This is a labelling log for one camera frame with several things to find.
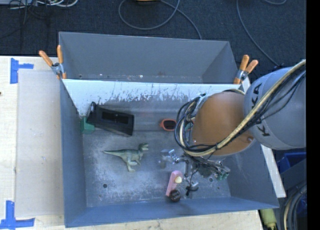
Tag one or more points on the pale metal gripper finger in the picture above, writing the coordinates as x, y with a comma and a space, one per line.
168, 152
165, 162

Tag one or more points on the pink toy with yellow knob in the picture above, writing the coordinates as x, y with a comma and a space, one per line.
172, 182

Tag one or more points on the orange sunglasses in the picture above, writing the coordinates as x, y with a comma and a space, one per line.
163, 124

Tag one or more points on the dark brown round ball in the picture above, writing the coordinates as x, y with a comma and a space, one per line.
175, 195

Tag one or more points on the green toy dinosaur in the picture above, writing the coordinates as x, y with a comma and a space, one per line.
130, 155

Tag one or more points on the grey metal bin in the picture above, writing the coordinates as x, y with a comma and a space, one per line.
120, 179

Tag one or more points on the black box with slot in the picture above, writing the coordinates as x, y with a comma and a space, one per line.
112, 120

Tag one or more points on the green block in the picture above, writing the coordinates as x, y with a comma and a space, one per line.
86, 127

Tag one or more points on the pale wood flat board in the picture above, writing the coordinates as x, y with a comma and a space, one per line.
37, 144

